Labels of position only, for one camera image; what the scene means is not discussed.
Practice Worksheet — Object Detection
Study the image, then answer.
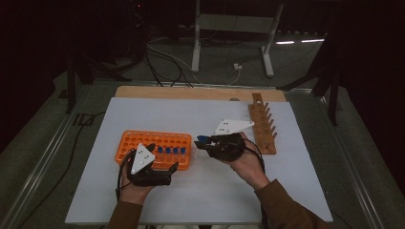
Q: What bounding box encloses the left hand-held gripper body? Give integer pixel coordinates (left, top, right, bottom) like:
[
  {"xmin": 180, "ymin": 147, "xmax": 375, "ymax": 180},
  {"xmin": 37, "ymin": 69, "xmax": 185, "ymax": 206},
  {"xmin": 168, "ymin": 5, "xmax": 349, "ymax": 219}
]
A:
[{"xmin": 127, "ymin": 142, "xmax": 173, "ymax": 188}]

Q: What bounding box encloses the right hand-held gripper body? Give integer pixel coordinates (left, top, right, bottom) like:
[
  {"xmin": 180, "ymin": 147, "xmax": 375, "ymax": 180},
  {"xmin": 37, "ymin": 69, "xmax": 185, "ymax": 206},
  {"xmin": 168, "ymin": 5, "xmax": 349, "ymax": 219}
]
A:
[{"xmin": 206, "ymin": 119, "xmax": 255, "ymax": 162}]

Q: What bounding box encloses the orange test tube rack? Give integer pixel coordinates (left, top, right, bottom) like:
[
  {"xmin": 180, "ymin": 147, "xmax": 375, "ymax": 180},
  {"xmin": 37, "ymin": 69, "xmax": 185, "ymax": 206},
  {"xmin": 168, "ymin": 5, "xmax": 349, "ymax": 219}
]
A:
[{"xmin": 114, "ymin": 129, "xmax": 193, "ymax": 172}]

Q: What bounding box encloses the wooden test tube rack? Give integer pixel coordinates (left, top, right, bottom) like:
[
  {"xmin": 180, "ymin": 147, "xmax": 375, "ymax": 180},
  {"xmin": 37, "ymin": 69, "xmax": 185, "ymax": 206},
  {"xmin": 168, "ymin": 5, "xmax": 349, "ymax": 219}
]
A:
[{"xmin": 247, "ymin": 93, "xmax": 278, "ymax": 156}]

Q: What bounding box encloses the person's left hand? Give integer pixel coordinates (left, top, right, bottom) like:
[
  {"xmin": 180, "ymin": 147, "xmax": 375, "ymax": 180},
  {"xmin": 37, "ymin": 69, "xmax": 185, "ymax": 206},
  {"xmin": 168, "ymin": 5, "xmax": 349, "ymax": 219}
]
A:
[{"xmin": 117, "ymin": 160, "xmax": 157, "ymax": 205}]

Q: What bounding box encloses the person's right hand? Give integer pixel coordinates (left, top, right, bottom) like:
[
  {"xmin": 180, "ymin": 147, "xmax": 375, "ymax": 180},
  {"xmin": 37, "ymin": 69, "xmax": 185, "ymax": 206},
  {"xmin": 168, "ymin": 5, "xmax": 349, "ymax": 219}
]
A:
[{"xmin": 227, "ymin": 133, "xmax": 271, "ymax": 191}]

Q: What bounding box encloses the white table mat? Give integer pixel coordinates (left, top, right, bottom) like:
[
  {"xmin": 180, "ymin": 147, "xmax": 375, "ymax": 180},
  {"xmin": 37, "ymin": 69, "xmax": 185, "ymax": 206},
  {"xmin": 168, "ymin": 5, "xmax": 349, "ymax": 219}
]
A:
[{"xmin": 64, "ymin": 96, "xmax": 334, "ymax": 225}]

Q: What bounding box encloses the black tripod stand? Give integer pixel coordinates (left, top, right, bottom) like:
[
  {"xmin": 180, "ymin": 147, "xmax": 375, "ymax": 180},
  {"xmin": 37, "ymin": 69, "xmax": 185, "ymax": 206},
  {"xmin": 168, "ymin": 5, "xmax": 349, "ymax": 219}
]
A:
[
  {"xmin": 276, "ymin": 31, "xmax": 344, "ymax": 127},
  {"xmin": 65, "ymin": 52, "xmax": 133, "ymax": 115}
]

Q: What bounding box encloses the dark equipment stand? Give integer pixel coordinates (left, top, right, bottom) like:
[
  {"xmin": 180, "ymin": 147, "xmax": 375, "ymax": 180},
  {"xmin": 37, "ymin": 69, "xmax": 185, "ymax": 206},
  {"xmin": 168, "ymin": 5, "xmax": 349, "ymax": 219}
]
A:
[{"xmin": 127, "ymin": 0, "xmax": 149, "ymax": 66}]

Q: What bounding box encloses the grey metal stand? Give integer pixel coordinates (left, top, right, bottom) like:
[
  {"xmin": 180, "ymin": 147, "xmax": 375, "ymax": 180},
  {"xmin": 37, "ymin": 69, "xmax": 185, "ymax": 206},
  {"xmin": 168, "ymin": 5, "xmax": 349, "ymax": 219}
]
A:
[{"xmin": 190, "ymin": 0, "xmax": 285, "ymax": 78}]

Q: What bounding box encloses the right hand-held gripper cable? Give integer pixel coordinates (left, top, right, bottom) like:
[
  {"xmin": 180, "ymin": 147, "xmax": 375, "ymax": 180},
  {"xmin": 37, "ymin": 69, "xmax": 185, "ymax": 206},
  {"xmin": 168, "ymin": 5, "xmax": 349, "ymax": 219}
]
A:
[{"xmin": 243, "ymin": 137, "xmax": 266, "ymax": 175}]

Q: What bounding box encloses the hand-held gripper cable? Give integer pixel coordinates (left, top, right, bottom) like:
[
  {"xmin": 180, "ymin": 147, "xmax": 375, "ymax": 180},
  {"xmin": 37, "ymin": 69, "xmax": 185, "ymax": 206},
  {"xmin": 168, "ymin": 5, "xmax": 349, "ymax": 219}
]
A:
[
  {"xmin": 115, "ymin": 149, "xmax": 137, "ymax": 202},
  {"xmin": 243, "ymin": 137, "xmax": 266, "ymax": 175}
]

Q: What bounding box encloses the left hand-held gripper cable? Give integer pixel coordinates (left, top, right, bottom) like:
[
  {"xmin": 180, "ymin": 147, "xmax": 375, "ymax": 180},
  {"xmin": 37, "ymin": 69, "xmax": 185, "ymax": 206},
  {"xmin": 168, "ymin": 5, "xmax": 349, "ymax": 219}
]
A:
[{"xmin": 115, "ymin": 149, "xmax": 137, "ymax": 202}]

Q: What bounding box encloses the short white plug cable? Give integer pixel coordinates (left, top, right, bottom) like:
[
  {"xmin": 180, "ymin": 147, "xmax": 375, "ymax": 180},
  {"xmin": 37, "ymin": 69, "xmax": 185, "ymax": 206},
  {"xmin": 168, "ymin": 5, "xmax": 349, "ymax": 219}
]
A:
[{"xmin": 226, "ymin": 69, "xmax": 243, "ymax": 87}]

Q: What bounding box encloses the thin black floor cable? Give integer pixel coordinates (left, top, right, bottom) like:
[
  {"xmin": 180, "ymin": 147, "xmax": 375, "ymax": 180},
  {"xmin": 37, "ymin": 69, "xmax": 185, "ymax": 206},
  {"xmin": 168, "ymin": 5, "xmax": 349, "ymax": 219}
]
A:
[{"xmin": 18, "ymin": 111, "xmax": 107, "ymax": 229}]

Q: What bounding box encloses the long white floor cable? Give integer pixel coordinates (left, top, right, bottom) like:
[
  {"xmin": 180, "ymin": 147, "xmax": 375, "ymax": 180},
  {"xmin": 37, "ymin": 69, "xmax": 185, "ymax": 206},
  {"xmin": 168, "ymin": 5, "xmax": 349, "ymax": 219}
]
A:
[{"xmin": 145, "ymin": 42, "xmax": 205, "ymax": 85}]

